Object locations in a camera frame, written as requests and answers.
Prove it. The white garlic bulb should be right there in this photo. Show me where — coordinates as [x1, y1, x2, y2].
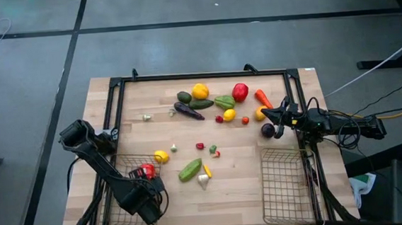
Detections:
[196, 173, 212, 192]

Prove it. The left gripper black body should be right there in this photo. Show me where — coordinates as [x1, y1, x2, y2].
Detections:
[134, 175, 168, 204]

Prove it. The orange carrot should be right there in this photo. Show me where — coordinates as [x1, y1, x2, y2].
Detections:
[254, 88, 275, 111]

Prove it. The dark green avocado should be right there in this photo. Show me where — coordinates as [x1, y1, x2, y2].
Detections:
[176, 90, 193, 105]

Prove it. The orange fruit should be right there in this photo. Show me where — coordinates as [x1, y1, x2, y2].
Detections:
[254, 105, 270, 122]

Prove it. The purple eggplant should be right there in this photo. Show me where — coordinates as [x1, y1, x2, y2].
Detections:
[173, 100, 206, 124]

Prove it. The small yellow corn cob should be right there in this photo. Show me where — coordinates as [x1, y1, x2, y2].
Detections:
[202, 163, 214, 179]

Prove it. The black coiled arm cable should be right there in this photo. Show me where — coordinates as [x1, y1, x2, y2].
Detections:
[334, 110, 364, 151]

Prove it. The black floor stand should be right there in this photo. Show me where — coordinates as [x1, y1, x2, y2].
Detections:
[322, 0, 402, 74]

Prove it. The red bell pepper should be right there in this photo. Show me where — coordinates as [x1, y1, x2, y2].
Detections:
[230, 82, 251, 104]

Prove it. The wire mesh basket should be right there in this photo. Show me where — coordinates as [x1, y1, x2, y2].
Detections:
[258, 144, 323, 225]
[91, 150, 168, 225]

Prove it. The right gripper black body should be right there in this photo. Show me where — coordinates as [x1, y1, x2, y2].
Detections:
[274, 96, 308, 137]

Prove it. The yellow cable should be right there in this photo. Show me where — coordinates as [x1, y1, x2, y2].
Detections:
[350, 110, 402, 122]

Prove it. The yellow bell pepper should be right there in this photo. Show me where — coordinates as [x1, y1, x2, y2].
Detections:
[190, 82, 211, 101]

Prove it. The green ridged bell pepper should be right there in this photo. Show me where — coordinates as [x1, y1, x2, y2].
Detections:
[213, 94, 237, 112]

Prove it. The yellow lemon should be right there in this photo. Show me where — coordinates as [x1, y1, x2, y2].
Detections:
[222, 108, 238, 123]
[153, 149, 171, 166]

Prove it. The large green cucumber toy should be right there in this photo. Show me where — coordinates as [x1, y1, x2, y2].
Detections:
[177, 157, 205, 183]

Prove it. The white green bag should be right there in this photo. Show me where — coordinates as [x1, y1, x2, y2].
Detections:
[348, 172, 379, 210]

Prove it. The dark green cucumber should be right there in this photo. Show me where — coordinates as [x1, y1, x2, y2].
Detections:
[188, 98, 216, 111]

